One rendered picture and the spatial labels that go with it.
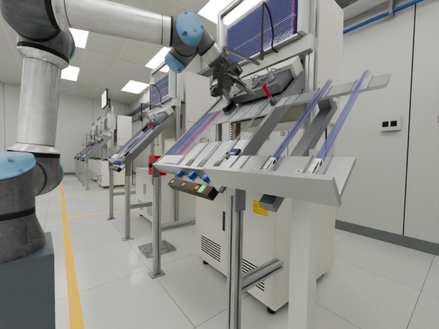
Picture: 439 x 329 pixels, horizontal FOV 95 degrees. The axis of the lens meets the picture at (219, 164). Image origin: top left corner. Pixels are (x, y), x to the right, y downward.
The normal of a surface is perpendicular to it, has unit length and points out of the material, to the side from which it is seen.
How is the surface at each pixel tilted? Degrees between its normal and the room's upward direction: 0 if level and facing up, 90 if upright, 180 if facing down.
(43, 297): 90
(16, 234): 72
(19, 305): 90
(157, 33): 135
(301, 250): 90
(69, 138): 90
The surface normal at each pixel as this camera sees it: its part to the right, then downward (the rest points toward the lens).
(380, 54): -0.78, 0.01
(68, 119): 0.62, 0.04
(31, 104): 0.30, 0.04
